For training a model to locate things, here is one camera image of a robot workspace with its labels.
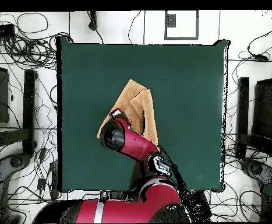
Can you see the black box device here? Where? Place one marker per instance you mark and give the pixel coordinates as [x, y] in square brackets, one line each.
[0, 30]

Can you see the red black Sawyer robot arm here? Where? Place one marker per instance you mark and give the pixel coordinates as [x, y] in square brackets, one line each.
[135, 144]

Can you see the black power strip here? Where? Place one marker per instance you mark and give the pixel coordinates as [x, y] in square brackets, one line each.
[54, 179]

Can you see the grey pedestal leg with caster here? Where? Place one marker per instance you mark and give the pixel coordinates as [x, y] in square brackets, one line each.
[3, 172]
[259, 170]

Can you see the tan terry towel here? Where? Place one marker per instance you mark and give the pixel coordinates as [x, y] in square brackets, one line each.
[140, 102]

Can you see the black power adapter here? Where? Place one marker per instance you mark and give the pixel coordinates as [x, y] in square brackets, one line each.
[41, 183]
[42, 154]
[259, 57]

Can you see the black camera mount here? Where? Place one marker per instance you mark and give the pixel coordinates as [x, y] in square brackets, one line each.
[93, 24]

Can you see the dark grey square plate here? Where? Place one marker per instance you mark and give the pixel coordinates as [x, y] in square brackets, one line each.
[170, 21]

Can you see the dark green table cloth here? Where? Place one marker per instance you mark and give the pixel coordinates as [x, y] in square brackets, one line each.
[91, 70]

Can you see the grey square frame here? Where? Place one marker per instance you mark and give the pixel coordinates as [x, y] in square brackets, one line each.
[181, 38]

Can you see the black metal stand frame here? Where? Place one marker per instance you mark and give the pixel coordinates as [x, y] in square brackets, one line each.
[242, 112]
[28, 112]

